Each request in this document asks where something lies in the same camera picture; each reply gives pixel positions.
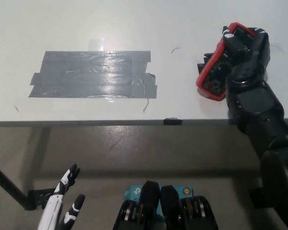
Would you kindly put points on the grey duct tape patch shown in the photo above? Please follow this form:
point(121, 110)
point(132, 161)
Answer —
point(91, 74)

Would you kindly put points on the black tape patch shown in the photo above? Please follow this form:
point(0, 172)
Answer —
point(204, 61)

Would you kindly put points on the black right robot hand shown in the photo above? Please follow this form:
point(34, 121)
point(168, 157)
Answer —
point(259, 52)

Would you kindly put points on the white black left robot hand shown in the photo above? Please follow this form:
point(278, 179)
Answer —
point(54, 210)

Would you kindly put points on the small black tape piece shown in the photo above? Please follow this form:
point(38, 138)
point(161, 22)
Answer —
point(172, 121)

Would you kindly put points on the red black digital multimeter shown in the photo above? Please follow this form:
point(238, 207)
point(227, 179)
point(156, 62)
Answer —
point(213, 74)

